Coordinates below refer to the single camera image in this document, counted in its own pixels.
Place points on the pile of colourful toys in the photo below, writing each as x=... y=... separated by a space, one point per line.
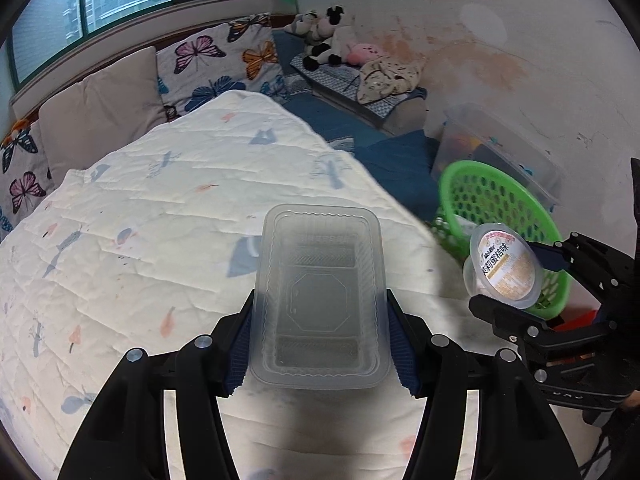
x=465 y=147

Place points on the pink plush toy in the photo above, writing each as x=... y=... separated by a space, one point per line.
x=367 y=53

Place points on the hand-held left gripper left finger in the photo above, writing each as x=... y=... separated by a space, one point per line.
x=239 y=342

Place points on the red plastic stool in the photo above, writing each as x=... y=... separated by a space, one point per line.
x=575 y=321

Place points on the clear plastic food container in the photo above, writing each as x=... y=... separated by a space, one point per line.
x=320 y=285

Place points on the blue mat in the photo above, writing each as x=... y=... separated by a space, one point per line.
x=395 y=160

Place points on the green plastic basket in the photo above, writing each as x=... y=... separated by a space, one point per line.
x=480 y=190

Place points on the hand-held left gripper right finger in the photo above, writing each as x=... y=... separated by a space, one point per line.
x=401 y=347

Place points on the large butterfly print pillow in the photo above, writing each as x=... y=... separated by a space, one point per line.
x=215 y=60

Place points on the small butterfly print pillow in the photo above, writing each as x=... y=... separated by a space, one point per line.
x=25 y=185

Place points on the grey plush toy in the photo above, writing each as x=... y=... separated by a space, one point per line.
x=300 y=22

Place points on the patterned grey folded blanket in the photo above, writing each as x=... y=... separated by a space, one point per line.
x=330 y=80

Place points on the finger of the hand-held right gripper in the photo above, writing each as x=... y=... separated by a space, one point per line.
x=555 y=257
x=500 y=312

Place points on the beige pillow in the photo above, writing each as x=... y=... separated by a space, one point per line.
x=100 y=110

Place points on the black and white cow plush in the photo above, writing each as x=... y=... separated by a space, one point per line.
x=327 y=40

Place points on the clear plastic storage bin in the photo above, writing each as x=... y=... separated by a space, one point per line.
x=500 y=130

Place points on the white quilt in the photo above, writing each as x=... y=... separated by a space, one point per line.
x=150 y=240

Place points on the cream spotted cloth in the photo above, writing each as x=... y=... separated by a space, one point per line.
x=390 y=77

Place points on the clear cup with printed lid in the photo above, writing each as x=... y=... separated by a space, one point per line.
x=505 y=265

